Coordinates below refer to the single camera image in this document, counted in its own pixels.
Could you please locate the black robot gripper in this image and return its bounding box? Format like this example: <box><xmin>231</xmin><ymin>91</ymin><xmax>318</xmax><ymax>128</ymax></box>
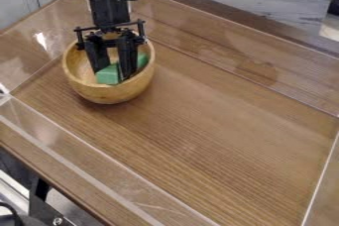
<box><xmin>74</xmin><ymin>19</ymin><xmax>147</xmax><ymax>79</ymax></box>

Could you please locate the green rectangular block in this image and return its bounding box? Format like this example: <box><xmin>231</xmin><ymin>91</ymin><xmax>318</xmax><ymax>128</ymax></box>
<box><xmin>95</xmin><ymin>54</ymin><xmax>148</xmax><ymax>85</ymax></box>

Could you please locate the brown wooden bowl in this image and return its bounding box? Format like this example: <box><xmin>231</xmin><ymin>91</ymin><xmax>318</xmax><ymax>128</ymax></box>
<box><xmin>62</xmin><ymin>40</ymin><xmax>156</xmax><ymax>104</ymax></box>

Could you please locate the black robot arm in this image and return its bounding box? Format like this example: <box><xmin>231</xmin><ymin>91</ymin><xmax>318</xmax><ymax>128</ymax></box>
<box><xmin>75</xmin><ymin>0</ymin><xmax>146</xmax><ymax>80</ymax></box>

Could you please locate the clear acrylic tray wall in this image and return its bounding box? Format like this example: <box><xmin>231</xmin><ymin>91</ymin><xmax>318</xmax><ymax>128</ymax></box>
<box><xmin>0</xmin><ymin>0</ymin><xmax>339</xmax><ymax>226</ymax></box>

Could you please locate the black table leg bracket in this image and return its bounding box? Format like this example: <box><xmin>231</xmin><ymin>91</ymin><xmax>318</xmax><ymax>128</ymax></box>
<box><xmin>28</xmin><ymin>178</ymin><xmax>76</xmax><ymax>226</ymax></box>

